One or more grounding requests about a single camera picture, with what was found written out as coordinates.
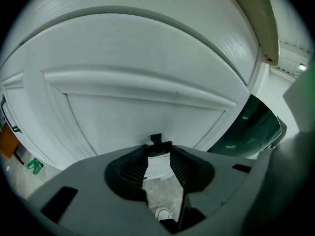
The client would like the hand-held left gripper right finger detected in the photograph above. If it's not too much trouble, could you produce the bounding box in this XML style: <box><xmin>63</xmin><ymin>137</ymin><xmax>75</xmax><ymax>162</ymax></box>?
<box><xmin>169</xmin><ymin>143</ymin><xmax>258</xmax><ymax>234</ymax></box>

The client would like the black drawer handle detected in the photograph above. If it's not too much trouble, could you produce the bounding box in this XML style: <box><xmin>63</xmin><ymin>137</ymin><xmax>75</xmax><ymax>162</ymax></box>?
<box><xmin>147</xmin><ymin>133</ymin><xmax>173</xmax><ymax>158</ymax></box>

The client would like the white panelled drawer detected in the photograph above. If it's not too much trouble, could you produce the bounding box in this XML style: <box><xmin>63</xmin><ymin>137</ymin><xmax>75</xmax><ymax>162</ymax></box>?
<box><xmin>23</xmin><ymin>13</ymin><xmax>251</xmax><ymax>179</ymax></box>

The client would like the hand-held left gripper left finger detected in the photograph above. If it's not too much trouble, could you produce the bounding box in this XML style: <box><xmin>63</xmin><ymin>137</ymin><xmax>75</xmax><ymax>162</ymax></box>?
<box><xmin>27</xmin><ymin>144</ymin><xmax>173</xmax><ymax>236</ymax></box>

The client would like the dark glossy bin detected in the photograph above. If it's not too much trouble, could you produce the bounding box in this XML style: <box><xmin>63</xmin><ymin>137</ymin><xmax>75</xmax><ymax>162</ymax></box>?
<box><xmin>208</xmin><ymin>93</ymin><xmax>288</xmax><ymax>160</ymax></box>

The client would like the white cabinet door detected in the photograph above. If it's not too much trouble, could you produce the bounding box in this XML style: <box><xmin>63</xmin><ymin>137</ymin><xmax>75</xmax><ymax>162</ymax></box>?
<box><xmin>0</xmin><ymin>42</ymin><xmax>63</xmax><ymax>173</ymax></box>

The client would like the black cabinet door handle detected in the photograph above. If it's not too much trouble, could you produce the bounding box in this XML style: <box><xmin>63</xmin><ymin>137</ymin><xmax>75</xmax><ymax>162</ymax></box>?
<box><xmin>0</xmin><ymin>94</ymin><xmax>23</xmax><ymax>134</ymax></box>

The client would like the brown wooden furniture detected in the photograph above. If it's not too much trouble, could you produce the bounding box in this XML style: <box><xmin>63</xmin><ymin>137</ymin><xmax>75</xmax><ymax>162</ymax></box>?
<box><xmin>0</xmin><ymin>123</ymin><xmax>20</xmax><ymax>159</ymax></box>

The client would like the beige countertop edge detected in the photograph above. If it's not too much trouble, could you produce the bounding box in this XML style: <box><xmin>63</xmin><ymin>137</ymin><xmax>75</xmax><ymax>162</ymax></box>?
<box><xmin>221</xmin><ymin>0</ymin><xmax>281</xmax><ymax>66</ymax></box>

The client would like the green floor item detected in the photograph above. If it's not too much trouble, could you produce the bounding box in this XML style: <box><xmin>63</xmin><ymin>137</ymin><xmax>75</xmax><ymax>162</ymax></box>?
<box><xmin>26</xmin><ymin>157</ymin><xmax>45</xmax><ymax>175</ymax></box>

